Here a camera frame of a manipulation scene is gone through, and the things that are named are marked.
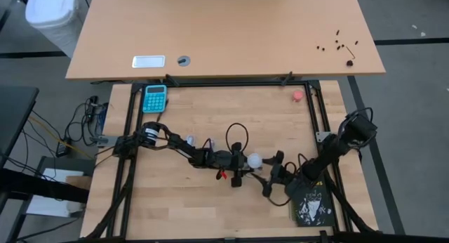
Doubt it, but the white lightbulb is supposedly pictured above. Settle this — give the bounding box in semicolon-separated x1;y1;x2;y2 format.
247;152;264;169

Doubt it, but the light wooden desk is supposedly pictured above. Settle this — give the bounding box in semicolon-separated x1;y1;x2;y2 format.
65;0;387;81

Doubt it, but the black floor cable bundle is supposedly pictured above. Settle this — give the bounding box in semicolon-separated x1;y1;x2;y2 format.
65;95;109;147

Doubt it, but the black The Outsiders book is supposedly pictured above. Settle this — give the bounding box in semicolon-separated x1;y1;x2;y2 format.
289;181;337;227

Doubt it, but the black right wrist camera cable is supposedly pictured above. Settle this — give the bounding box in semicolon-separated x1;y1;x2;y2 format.
268;152;309;207

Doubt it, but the white rectangular plate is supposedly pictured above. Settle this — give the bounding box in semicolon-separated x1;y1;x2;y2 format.
131;55;166;69

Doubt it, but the black power adapter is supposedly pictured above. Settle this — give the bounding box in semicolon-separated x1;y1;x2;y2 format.
55;140;70;158

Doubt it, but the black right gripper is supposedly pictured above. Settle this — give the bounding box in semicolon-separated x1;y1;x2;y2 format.
250;150;299;199

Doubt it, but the white trash bin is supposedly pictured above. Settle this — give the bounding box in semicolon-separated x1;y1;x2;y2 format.
25;0;83;58

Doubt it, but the black aluminium frame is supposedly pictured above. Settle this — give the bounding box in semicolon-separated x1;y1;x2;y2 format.
82;79;382;243

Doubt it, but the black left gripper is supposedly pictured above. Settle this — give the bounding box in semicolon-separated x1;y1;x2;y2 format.
205;141;247;188

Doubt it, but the teal calculator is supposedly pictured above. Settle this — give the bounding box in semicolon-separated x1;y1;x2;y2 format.
142;84;168;114

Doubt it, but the black metal stand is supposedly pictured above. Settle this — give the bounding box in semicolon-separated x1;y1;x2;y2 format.
0;155;91;243

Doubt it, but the white paper sheet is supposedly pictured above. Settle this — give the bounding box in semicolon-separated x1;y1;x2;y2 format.
26;168;85;218

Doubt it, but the black side table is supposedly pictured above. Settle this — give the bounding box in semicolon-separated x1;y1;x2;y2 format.
0;85;39;166

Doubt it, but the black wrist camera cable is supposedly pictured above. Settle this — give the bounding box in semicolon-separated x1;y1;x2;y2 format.
268;152;309;207
225;122;250;153

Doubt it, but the brushed metal lamp socket base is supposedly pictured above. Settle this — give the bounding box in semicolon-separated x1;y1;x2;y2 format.
245;164;264;176

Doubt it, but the black left wrist camera cable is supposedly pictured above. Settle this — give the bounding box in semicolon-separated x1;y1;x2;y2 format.
225;122;250;153

